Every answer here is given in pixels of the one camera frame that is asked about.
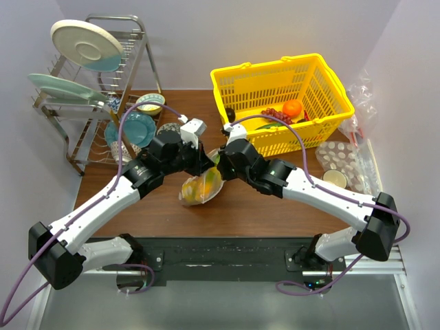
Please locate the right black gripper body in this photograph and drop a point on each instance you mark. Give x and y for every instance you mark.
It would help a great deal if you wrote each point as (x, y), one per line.
(227, 170)

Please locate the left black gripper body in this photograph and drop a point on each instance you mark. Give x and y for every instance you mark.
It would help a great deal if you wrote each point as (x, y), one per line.
(189, 159)

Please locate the mango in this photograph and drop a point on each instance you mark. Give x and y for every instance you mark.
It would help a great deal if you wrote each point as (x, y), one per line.
(212, 182)

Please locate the clear zip top bag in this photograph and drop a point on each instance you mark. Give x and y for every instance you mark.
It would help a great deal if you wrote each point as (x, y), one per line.
(214, 156)

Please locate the yellow banana bunch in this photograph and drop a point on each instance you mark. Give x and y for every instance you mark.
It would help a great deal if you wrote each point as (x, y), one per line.
(191, 192)

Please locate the yellow plastic shopping basket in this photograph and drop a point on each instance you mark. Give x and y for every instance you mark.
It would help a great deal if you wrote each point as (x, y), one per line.
(248, 89)

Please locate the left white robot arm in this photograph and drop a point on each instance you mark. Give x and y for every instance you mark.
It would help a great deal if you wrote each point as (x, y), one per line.
(55, 249)

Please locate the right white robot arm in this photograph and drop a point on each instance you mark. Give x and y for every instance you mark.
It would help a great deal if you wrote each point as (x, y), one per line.
(372, 221)

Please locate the polka dot plastic bag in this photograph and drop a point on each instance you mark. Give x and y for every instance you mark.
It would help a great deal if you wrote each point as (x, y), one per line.
(356, 163)

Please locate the crumpled clear plastic bag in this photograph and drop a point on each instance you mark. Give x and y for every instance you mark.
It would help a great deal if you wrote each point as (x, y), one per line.
(361, 124)

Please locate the black floral patterned bowl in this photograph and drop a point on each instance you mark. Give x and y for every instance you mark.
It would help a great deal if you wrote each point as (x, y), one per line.
(175, 127)

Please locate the dark avocado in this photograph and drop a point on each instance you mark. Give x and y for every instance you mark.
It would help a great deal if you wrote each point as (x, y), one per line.
(231, 115)

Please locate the red grape bunch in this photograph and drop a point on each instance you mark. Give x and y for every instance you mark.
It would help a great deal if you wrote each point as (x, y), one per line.
(278, 115)

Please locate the teal scalloped plate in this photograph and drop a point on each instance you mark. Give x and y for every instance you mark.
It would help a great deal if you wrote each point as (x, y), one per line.
(139, 128)

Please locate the blue patterned cup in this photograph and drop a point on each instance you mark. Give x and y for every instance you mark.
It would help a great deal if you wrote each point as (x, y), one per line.
(122, 154)

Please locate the teal rimmed yellow bowl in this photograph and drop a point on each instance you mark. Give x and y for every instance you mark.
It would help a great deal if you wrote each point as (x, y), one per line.
(151, 109)

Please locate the orange fruit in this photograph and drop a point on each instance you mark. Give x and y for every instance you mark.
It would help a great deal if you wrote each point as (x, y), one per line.
(292, 108)

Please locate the small blue white bowl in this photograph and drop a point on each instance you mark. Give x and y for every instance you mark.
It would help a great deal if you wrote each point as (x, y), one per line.
(114, 103)

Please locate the white paper cup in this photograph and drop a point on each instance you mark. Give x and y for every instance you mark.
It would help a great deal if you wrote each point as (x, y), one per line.
(335, 177)

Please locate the steel dish rack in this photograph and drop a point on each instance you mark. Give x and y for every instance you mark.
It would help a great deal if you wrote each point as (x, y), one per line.
(90, 84)

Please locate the pale green plate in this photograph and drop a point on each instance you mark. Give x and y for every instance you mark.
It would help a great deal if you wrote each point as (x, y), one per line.
(65, 89)

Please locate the white and teal plate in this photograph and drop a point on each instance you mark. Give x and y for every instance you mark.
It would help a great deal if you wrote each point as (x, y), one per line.
(87, 45)

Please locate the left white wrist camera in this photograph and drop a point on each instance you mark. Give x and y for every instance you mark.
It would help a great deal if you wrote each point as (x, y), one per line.
(191, 131)

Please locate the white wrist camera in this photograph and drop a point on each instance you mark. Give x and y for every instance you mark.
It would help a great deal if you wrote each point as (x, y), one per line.
(236, 132)
(191, 131)

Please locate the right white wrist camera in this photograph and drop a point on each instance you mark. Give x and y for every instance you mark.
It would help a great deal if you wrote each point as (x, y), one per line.
(236, 132)

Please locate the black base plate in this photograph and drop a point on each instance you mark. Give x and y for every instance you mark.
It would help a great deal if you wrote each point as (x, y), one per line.
(238, 259)

